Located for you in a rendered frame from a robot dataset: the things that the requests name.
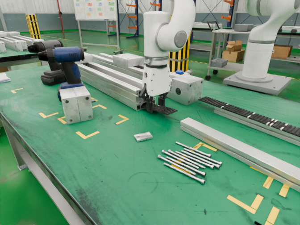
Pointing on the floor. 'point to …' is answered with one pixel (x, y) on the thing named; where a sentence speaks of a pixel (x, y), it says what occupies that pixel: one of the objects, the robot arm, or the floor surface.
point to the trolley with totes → (243, 28)
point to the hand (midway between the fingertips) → (156, 105)
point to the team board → (97, 15)
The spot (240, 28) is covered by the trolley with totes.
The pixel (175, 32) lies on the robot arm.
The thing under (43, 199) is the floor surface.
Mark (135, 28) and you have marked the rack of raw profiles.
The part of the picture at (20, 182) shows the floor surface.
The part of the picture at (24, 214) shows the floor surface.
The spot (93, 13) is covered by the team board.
